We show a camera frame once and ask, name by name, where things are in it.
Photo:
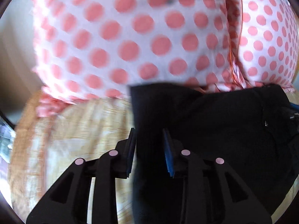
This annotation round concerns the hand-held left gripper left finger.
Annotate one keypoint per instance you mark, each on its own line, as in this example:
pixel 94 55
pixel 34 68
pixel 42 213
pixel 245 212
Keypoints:
pixel 131 149

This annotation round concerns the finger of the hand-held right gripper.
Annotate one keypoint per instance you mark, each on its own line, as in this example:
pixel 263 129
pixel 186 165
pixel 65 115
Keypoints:
pixel 295 111

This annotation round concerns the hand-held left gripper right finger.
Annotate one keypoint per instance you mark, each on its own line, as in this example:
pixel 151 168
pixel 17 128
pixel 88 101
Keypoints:
pixel 168 154

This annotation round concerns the black pants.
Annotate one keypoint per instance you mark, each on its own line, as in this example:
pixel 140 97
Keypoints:
pixel 210 133

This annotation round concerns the cream floral bed sheet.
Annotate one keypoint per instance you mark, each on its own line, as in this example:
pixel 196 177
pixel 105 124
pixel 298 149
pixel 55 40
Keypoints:
pixel 77 130

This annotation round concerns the small pink polka dot pillow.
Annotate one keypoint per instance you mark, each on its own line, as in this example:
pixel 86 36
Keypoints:
pixel 266 35

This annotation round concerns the large pink polka dot pillow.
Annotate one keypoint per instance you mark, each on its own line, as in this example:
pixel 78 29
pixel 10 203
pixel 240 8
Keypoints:
pixel 130 39

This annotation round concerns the flat screen television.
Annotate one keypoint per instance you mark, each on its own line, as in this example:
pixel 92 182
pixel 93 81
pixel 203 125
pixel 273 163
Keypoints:
pixel 5 137

